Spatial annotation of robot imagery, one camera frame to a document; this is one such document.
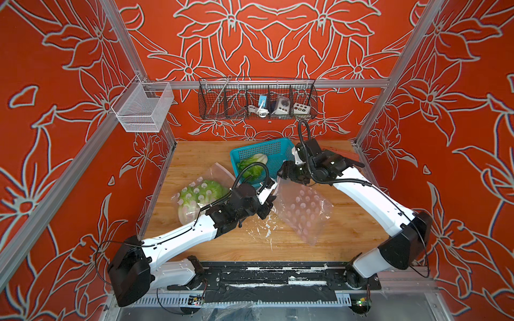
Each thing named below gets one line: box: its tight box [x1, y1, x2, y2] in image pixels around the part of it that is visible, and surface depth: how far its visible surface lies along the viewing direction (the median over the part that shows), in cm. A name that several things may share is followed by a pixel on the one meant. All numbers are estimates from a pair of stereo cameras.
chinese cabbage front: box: [178, 179, 231, 215], surface depth 88 cm
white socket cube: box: [293, 102, 311, 115], surface depth 96 cm
